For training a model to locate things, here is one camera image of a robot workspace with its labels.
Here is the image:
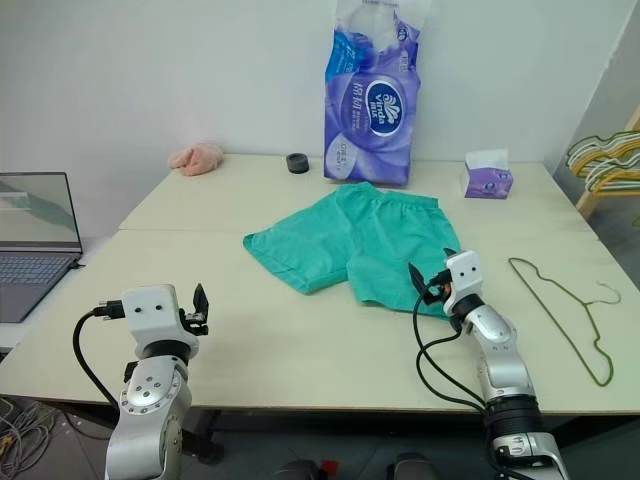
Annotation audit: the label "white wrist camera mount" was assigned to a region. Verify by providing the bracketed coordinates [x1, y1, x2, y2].
[442, 250, 486, 315]
[121, 284, 201, 352]

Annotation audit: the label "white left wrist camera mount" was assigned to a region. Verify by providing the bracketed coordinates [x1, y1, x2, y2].
[121, 284, 201, 352]

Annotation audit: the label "grey laptop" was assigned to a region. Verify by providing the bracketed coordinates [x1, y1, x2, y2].
[0, 171, 84, 324]

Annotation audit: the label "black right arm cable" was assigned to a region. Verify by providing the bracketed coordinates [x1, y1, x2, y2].
[413, 288, 495, 414]

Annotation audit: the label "hangers on wooden rack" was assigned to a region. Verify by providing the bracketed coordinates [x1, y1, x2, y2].
[574, 106, 640, 222]

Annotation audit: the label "olive green wire hanger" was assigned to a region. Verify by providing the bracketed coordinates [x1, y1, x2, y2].
[507, 256, 623, 388]

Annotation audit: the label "pink fluffy cloth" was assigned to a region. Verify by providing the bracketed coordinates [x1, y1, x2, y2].
[167, 140, 225, 178]

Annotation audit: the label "green hanger on rack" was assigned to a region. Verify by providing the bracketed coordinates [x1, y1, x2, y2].
[566, 129, 640, 164]

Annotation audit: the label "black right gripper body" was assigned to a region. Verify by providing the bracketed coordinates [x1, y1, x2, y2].
[423, 269, 454, 304]

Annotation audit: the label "tangled grey floor cables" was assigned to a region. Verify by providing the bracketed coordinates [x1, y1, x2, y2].
[0, 396, 67, 480]

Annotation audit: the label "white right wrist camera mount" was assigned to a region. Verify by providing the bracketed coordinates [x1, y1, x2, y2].
[442, 250, 486, 315]

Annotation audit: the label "green shorts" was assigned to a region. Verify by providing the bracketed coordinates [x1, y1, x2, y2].
[242, 181, 464, 322]

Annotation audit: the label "purple tissue box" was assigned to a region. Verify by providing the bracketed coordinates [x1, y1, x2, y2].
[458, 148, 517, 200]

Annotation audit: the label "purple tissue roll pack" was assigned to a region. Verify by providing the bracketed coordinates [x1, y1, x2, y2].
[321, 0, 427, 189]

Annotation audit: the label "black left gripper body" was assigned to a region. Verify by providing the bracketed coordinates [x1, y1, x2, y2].
[179, 309, 211, 338]

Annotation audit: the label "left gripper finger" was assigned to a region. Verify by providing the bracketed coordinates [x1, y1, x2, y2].
[192, 282, 211, 318]

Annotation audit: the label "black table leg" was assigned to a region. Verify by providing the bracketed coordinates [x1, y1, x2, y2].
[178, 408, 225, 464]

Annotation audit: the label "dark rounded shape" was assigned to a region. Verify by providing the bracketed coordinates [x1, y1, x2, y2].
[386, 451, 442, 480]

